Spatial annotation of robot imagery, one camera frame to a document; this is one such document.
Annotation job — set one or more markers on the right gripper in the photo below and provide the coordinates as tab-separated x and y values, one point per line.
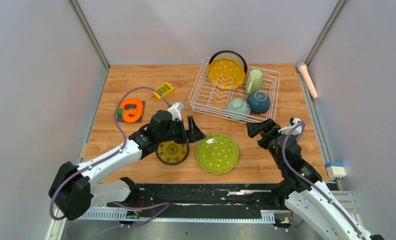
268	128

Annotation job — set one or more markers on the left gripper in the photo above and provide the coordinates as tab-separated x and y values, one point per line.
193	134

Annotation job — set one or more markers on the green dotted plate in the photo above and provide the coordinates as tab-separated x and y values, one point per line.
217	153

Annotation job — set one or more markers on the yellow patterned black-rimmed plate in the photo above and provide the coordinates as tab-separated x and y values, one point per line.
172	152

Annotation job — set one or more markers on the yellow dotted plate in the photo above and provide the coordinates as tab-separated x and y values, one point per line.
226	73

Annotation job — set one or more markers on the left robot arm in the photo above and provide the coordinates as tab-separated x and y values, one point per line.
76	188

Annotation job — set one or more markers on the dark blue bowl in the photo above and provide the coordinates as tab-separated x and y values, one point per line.
259	102

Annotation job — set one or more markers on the light teal bowl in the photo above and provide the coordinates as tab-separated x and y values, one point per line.
237	109

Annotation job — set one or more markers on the purple metronome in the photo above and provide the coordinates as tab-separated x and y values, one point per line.
302	130

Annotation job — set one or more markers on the light green mug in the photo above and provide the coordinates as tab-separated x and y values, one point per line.
253	81

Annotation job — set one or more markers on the yellow toy brick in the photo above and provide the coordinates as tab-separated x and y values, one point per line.
165	90

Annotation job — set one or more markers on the orange toy on grey base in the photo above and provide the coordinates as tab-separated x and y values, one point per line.
130	110

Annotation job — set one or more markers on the brown-rimmed white plate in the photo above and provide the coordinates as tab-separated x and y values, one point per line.
232	55

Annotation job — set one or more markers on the blue and white toy brick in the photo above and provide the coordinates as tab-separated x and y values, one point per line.
335	170

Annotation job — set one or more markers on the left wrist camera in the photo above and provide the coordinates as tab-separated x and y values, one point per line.
176	110

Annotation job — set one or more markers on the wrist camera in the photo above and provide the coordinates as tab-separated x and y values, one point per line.
294	123
176	110

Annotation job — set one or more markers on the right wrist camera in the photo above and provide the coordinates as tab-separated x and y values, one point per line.
294	123

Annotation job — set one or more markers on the white wire dish rack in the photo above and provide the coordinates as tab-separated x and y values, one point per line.
207	98

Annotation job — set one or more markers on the beige cylinder handle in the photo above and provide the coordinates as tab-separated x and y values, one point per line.
303	69

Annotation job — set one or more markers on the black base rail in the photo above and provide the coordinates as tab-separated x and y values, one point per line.
209	200

